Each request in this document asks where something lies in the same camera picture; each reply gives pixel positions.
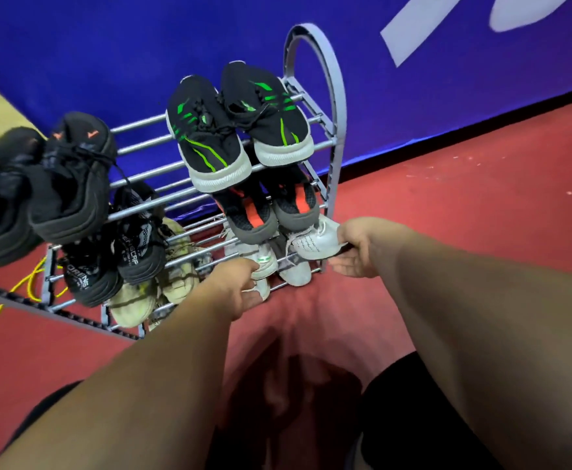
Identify person's right hand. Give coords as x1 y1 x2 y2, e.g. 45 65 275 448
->
328 217 415 279

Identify person's left hand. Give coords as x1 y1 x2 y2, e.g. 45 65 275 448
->
202 258 265 322

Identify white knit sneaker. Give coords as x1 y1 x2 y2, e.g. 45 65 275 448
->
271 235 312 288
286 215 349 261

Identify white sneaker green tab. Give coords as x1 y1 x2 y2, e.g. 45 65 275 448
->
224 229 280 302

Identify person's left forearm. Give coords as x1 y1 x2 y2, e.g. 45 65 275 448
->
0 289 233 470

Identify person's right forearm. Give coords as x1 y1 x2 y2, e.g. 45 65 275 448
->
374 227 572 470

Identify black sneaker red stripe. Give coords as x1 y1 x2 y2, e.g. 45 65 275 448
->
212 183 280 245
261 164 321 233

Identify beige worn sneaker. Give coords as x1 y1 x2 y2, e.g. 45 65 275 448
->
159 217 201 305
108 279 160 329

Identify black sneaker white print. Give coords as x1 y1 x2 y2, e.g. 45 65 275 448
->
112 183 169 285
61 235 124 308

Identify black sneaker green stripes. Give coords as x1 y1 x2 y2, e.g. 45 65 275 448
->
166 74 253 194
220 61 315 168

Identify grey metal shoe rack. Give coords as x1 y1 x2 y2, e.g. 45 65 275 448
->
41 23 348 339

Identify black shorts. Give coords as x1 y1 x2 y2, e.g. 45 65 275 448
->
2 351 505 470

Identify black sneaker orange mark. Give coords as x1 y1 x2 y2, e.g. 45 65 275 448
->
0 127 47 270
26 111 119 245

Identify blue backdrop banner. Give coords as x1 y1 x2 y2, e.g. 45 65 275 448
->
0 0 572 222

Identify black floor cable strip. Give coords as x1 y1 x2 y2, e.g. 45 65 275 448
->
0 280 141 341

